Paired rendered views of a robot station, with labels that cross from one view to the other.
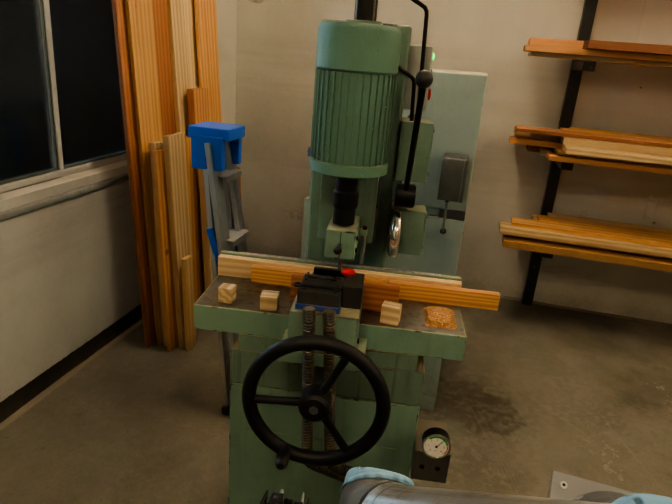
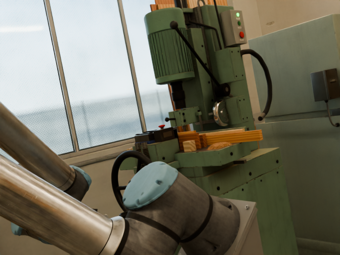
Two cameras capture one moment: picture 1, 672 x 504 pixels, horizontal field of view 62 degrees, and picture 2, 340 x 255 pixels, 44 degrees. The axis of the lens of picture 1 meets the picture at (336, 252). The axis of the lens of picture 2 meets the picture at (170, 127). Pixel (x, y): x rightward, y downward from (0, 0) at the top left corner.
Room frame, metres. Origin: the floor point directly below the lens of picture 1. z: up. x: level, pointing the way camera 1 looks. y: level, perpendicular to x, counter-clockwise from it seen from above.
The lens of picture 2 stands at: (-0.26, -1.17, 1.10)
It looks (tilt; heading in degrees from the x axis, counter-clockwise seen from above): 3 degrees down; 39
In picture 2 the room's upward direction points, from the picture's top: 11 degrees counter-clockwise
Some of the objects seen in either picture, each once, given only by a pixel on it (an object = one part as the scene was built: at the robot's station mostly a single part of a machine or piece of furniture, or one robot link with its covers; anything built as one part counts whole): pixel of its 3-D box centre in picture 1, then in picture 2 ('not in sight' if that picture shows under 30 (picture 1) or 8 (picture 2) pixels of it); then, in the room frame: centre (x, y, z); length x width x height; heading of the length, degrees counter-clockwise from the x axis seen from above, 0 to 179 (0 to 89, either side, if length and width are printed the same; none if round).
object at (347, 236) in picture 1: (343, 239); (185, 118); (1.27, -0.02, 1.03); 0.14 x 0.07 x 0.09; 175
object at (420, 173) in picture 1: (414, 149); (229, 65); (1.45, -0.18, 1.23); 0.09 x 0.08 x 0.15; 175
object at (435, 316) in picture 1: (440, 314); (219, 144); (1.14, -0.25, 0.91); 0.10 x 0.07 x 0.02; 175
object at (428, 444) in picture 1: (435, 444); not in sight; (1.02, -0.25, 0.65); 0.06 x 0.04 x 0.08; 85
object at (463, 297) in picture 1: (373, 287); (201, 140); (1.24, -0.10, 0.92); 0.60 x 0.02 x 0.04; 85
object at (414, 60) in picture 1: (417, 77); (234, 28); (1.56, -0.18, 1.40); 0.10 x 0.06 x 0.16; 175
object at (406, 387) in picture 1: (338, 321); (210, 171); (1.37, -0.02, 0.76); 0.57 x 0.45 x 0.09; 175
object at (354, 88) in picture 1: (353, 101); (169, 47); (1.25, -0.01, 1.35); 0.18 x 0.18 x 0.31
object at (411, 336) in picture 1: (329, 320); (172, 158); (1.14, 0.00, 0.87); 0.61 x 0.30 x 0.06; 85
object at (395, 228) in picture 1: (394, 233); (222, 113); (1.37, -0.15, 1.02); 0.12 x 0.03 x 0.12; 175
